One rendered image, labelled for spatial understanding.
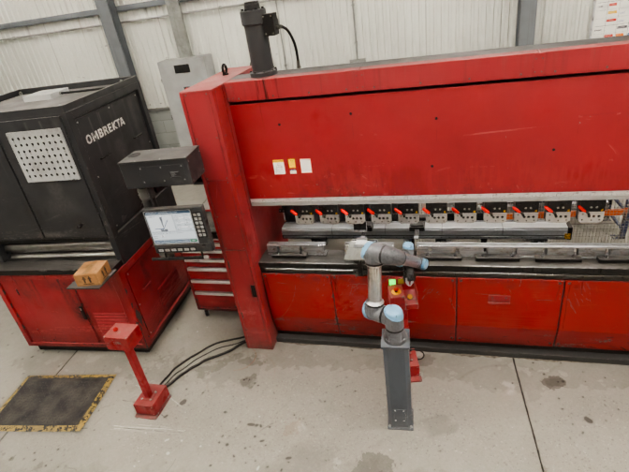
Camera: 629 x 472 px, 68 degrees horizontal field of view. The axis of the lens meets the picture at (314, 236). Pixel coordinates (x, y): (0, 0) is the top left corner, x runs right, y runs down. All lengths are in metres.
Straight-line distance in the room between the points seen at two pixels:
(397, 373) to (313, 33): 5.50
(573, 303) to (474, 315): 0.69
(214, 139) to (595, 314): 2.99
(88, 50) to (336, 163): 6.27
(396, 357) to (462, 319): 0.95
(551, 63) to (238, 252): 2.50
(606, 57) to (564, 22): 4.47
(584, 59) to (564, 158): 0.60
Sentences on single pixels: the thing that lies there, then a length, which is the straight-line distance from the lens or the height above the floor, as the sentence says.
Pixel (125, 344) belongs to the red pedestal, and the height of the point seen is 0.75.
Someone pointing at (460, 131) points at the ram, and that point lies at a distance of 3.25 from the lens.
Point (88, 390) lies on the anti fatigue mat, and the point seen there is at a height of 0.01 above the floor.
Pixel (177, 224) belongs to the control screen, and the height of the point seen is 1.47.
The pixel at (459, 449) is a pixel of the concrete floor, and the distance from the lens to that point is 3.53.
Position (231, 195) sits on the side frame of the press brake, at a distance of 3.51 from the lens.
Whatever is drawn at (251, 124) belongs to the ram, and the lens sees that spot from 3.48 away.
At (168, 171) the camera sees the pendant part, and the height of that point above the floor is 1.86.
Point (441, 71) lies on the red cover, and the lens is 3.13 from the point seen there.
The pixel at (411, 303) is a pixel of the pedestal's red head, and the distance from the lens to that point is 3.47.
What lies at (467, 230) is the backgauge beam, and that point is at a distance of 3.85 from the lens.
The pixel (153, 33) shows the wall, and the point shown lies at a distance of 8.35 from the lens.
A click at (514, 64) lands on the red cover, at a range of 3.15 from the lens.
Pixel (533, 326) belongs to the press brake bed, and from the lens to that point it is 3.94.
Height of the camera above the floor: 2.84
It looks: 29 degrees down
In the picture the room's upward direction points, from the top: 9 degrees counter-clockwise
